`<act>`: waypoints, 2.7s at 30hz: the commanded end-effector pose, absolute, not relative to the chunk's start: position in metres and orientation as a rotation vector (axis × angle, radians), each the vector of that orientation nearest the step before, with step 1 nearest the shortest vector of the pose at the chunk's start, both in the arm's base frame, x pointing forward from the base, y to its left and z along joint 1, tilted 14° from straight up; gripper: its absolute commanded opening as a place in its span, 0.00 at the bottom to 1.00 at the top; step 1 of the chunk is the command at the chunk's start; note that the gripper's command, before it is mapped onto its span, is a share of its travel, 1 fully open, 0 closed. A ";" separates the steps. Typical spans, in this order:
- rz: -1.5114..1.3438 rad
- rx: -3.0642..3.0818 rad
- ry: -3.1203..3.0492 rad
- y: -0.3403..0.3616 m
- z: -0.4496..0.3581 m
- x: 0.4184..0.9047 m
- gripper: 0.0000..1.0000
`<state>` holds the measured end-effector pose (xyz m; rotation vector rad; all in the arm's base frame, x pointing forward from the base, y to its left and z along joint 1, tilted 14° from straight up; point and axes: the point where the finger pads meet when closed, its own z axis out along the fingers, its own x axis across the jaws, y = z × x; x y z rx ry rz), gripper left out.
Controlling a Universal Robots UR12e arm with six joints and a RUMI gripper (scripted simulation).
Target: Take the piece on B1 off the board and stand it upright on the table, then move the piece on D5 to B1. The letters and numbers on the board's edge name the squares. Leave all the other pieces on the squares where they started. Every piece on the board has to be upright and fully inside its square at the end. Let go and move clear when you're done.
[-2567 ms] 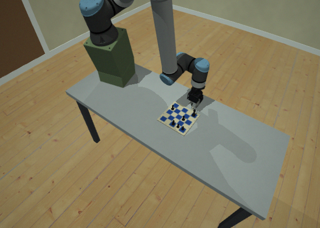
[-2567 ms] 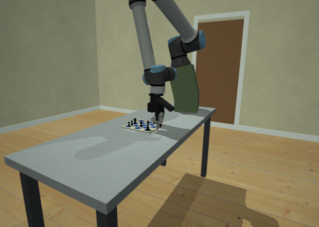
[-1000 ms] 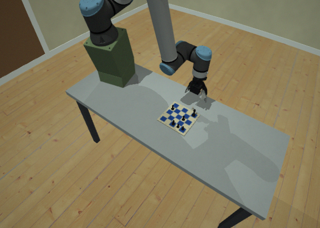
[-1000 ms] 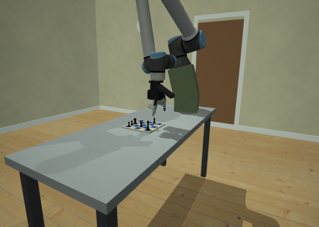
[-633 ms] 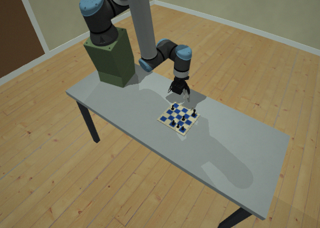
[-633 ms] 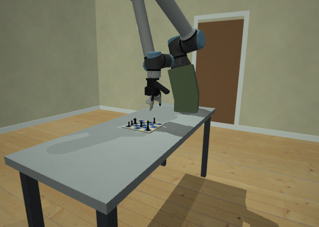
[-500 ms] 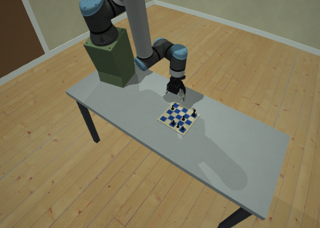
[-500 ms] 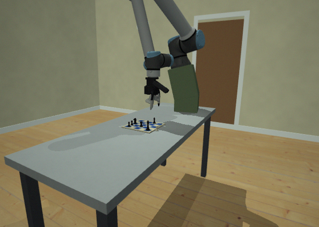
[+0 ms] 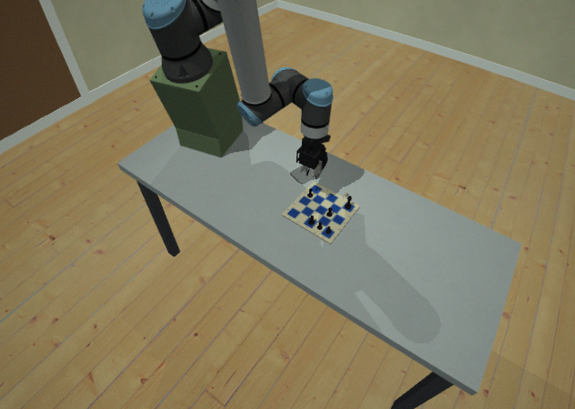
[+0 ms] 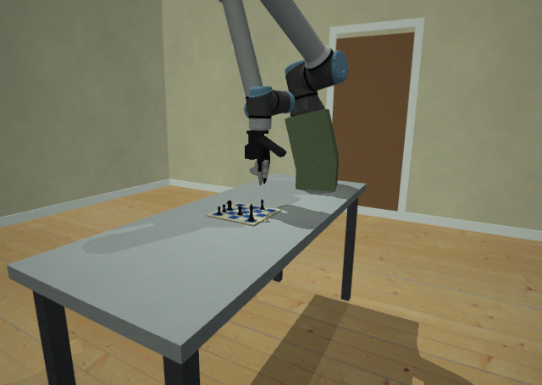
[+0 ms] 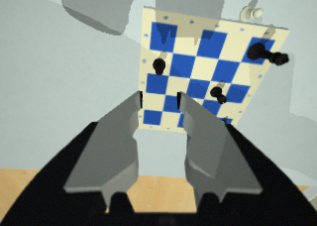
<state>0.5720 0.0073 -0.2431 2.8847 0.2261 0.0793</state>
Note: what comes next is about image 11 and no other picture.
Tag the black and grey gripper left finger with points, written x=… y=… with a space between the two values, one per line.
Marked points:
x=80 y=179

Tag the blue and cream chessboard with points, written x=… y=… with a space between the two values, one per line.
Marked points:
x=199 y=54

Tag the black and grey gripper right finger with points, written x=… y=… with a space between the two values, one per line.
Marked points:
x=222 y=160

